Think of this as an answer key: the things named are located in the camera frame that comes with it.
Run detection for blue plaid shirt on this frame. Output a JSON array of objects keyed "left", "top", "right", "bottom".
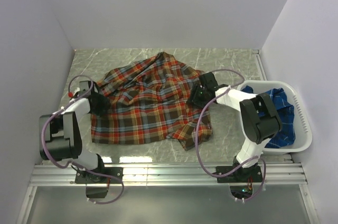
[{"left": 240, "top": 88, "right": 295, "bottom": 148}]

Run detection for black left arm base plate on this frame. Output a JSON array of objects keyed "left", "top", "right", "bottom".
[{"left": 74, "top": 167, "right": 124, "bottom": 184}]

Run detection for red plaid long sleeve shirt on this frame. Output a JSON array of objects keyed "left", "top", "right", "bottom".
[{"left": 91, "top": 52, "right": 212, "bottom": 151}]

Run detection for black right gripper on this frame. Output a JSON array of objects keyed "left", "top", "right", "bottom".
[{"left": 186, "top": 83, "right": 211, "bottom": 110}]

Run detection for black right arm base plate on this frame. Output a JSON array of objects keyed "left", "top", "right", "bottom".
[{"left": 217, "top": 165, "right": 263, "bottom": 183}]

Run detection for aluminium mounting rail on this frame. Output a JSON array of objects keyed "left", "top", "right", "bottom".
[{"left": 29, "top": 163, "right": 307, "bottom": 187}]

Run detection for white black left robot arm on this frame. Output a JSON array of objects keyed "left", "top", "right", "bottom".
[{"left": 39, "top": 80, "right": 110, "bottom": 183}]

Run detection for white plastic laundry basket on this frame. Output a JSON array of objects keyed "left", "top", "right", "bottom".
[{"left": 237, "top": 80, "right": 312, "bottom": 155}]

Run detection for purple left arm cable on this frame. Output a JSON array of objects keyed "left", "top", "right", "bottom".
[{"left": 42, "top": 75, "right": 125, "bottom": 205}]

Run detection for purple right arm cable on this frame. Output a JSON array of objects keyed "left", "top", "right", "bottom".
[{"left": 195, "top": 69, "right": 266, "bottom": 201}]

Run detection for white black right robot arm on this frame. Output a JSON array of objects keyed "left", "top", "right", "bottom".
[{"left": 187, "top": 72, "right": 282, "bottom": 182}]

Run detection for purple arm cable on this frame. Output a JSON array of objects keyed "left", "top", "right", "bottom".
[
  {"left": 42, "top": 75, "right": 125, "bottom": 205},
  {"left": 195, "top": 69, "right": 266, "bottom": 201}
]

